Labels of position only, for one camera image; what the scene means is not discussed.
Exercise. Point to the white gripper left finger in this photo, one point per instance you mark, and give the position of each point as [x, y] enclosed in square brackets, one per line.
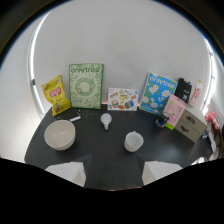
[68, 170]

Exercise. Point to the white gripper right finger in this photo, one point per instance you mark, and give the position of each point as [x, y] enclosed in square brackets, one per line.
[156, 171]

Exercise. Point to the white light bulb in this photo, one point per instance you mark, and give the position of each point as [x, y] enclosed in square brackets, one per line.
[106, 120]

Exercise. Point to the white ceramic bowl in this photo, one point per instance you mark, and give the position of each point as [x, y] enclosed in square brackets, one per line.
[60, 134]

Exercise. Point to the white mug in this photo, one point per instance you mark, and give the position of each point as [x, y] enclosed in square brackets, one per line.
[133, 141]

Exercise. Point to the small dark blue bottle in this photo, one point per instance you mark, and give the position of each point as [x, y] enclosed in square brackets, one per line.
[162, 121]

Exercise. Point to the beige small drawer box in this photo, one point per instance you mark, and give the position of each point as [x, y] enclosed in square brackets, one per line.
[191, 123]

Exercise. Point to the pink packet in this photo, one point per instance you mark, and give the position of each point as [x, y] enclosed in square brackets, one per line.
[175, 111]

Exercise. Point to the yellow chips bag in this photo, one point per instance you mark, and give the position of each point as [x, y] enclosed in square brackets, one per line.
[56, 95]

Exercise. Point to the red white object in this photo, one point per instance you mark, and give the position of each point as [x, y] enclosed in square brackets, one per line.
[213, 120]

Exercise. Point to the blue onlytree book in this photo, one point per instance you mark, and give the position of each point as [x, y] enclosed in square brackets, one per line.
[157, 93]

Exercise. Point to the food sticker sheet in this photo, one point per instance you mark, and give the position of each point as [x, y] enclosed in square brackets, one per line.
[122, 99]

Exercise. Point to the black pouch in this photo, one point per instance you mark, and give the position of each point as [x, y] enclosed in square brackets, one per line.
[183, 90]

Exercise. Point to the green onlytree book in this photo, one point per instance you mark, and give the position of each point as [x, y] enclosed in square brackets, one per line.
[86, 86]

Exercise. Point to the white orange bottle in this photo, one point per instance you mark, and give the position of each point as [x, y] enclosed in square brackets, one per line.
[196, 94]

